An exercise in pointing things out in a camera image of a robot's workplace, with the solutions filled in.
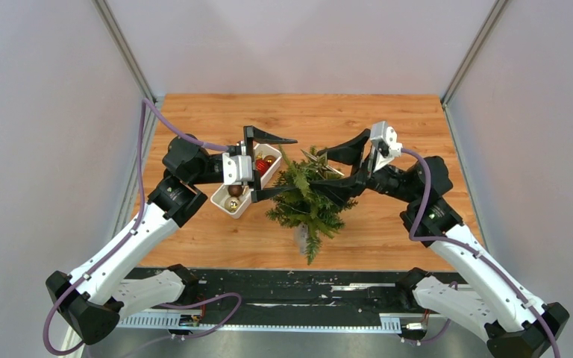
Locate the dark brown ball ornament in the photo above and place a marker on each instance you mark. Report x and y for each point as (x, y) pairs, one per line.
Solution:
(236, 190)

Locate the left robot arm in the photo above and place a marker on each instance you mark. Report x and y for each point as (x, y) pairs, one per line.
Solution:
(94, 297)

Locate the small green christmas tree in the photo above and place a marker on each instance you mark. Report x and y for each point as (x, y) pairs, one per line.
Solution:
(312, 216)

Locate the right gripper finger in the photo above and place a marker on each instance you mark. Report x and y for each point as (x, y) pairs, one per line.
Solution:
(348, 153)
(340, 191)

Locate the left aluminium frame post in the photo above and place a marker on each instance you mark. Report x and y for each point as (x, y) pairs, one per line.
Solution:
(115, 31)

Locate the right aluminium frame post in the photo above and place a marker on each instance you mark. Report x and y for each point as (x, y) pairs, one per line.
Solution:
(484, 32)

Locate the gold ball ornament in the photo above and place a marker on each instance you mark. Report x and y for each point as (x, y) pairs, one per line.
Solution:
(232, 204)

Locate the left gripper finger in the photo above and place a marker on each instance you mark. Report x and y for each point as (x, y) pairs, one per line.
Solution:
(258, 194)
(252, 135)

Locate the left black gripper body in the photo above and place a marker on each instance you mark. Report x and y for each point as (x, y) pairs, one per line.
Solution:
(255, 180)

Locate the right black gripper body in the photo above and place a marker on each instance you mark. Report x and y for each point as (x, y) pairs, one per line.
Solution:
(367, 168)

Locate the silver star ornament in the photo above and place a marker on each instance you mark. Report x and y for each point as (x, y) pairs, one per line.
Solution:
(321, 165)

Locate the red glitter ball ornament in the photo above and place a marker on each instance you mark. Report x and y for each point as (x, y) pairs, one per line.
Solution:
(262, 166)

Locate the bronze ball ornament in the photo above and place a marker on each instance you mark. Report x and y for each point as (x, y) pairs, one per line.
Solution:
(270, 159)

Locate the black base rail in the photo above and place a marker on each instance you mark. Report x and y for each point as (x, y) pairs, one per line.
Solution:
(300, 298)

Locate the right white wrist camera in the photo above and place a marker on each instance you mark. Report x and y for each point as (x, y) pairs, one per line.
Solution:
(384, 146)

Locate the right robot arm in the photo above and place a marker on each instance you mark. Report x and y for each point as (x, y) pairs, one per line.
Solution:
(507, 317)

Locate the aluminium frame post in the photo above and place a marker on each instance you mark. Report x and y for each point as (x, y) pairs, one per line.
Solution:
(484, 32)
(115, 31)

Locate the white ornament tray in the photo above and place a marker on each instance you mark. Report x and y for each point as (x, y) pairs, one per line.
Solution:
(221, 194)

